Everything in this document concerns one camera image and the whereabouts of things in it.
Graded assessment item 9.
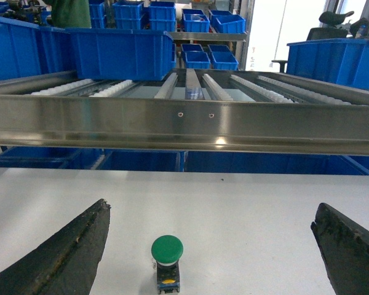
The person in green shirt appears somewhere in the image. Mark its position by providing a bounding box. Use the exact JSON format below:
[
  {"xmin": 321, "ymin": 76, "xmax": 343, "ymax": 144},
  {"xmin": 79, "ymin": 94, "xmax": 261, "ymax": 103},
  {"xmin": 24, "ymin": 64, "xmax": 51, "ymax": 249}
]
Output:
[{"xmin": 44, "ymin": 0, "xmax": 92, "ymax": 28}]

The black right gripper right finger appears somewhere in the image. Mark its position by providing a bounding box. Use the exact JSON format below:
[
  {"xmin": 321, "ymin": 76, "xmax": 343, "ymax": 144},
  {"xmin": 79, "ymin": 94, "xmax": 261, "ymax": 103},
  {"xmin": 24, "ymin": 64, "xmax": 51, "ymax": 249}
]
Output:
[{"xmin": 311, "ymin": 203, "xmax": 369, "ymax": 294}]

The large blue bin far left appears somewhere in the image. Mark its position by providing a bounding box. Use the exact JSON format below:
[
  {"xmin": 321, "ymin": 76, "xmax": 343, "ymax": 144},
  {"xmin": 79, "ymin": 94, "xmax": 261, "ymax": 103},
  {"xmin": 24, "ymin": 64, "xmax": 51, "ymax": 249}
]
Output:
[{"xmin": 0, "ymin": 17, "xmax": 76, "ymax": 81}]

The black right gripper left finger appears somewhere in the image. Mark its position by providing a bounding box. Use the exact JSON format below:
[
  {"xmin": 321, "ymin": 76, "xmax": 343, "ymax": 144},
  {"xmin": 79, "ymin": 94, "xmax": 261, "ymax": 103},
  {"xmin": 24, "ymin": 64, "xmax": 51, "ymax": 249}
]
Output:
[{"xmin": 0, "ymin": 199, "xmax": 111, "ymax": 294}]

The blue bin on rack right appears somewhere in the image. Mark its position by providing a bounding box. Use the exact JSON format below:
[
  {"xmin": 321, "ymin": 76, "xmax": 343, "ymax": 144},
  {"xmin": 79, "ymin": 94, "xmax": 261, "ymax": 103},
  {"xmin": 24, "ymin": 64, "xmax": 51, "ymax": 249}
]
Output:
[{"xmin": 287, "ymin": 38, "xmax": 369, "ymax": 90}]

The green mushroom push button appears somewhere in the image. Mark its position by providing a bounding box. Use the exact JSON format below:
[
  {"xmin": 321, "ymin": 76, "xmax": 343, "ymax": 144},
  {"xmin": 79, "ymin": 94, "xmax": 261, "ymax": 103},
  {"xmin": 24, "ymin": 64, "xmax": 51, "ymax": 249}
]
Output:
[{"xmin": 151, "ymin": 235, "xmax": 184, "ymax": 294}]

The steel roller flow rack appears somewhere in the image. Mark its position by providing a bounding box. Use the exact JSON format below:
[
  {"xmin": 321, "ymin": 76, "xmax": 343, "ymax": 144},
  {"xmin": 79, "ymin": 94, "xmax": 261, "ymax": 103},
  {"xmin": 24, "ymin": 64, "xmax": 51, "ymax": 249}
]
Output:
[{"xmin": 0, "ymin": 69, "xmax": 369, "ymax": 155}]

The blue bin on rack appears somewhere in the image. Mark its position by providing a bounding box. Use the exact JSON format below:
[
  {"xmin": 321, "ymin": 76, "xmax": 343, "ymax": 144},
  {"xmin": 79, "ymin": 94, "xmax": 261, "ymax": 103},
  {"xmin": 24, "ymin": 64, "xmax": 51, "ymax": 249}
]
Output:
[
  {"xmin": 287, "ymin": 38, "xmax": 369, "ymax": 90},
  {"xmin": 67, "ymin": 28, "xmax": 173, "ymax": 81}
]

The black office chair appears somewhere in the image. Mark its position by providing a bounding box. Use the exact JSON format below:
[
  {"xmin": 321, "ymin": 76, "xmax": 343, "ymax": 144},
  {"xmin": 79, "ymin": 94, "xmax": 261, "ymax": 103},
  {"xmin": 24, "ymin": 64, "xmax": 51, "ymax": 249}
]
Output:
[{"xmin": 271, "ymin": 10, "xmax": 355, "ymax": 73}]

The blue bin on rack centre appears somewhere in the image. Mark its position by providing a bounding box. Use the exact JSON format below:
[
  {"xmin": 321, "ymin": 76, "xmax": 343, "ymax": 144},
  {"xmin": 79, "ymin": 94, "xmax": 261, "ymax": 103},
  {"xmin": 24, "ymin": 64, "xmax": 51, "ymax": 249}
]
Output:
[{"xmin": 67, "ymin": 28, "xmax": 173, "ymax": 81}]

